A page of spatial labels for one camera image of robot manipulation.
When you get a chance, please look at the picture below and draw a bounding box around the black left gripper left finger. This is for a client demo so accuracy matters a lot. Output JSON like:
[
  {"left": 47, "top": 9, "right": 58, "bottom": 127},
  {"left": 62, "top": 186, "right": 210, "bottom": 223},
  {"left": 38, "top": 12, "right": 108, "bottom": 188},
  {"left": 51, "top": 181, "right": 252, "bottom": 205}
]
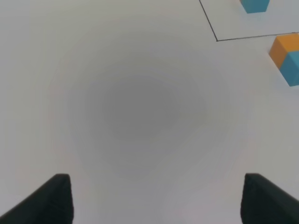
[{"left": 0, "top": 174, "right": 74, "bottom": 224}]

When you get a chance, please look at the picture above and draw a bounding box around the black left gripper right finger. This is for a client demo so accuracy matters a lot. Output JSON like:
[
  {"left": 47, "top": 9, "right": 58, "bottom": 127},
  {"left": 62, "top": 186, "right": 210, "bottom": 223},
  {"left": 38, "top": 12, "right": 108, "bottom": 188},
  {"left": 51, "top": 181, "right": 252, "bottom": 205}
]
[{"left": 240, "top": 173, "right": 299, "bottom": 224}]

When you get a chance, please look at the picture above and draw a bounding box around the orange block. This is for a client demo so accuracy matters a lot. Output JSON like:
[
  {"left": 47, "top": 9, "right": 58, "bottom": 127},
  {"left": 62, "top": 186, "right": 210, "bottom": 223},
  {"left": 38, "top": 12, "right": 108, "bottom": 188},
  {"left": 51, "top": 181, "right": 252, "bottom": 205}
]
[{"left": 269, "top": 33, "right": 299, "bottom": 69}]

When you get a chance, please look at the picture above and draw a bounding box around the blue template block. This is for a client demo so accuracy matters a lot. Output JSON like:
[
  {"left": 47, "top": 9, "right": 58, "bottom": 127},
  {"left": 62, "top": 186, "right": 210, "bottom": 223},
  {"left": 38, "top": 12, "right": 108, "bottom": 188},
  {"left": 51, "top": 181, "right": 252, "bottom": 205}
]
[{"left": 240, "top": 0, "right": 270, "bottom": 14}]

